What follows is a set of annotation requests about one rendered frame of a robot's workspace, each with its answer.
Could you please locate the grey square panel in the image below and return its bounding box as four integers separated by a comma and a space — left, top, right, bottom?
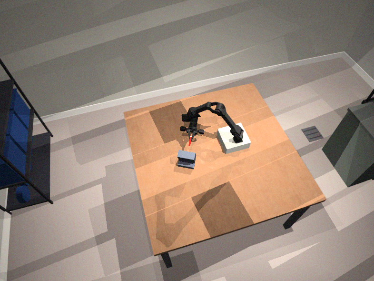
177, 150, 196, 169

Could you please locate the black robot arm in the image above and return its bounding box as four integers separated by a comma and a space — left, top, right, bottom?
182, 101, 244, 143

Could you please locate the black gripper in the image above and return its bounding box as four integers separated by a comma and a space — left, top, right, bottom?
180, 121, 204, 141

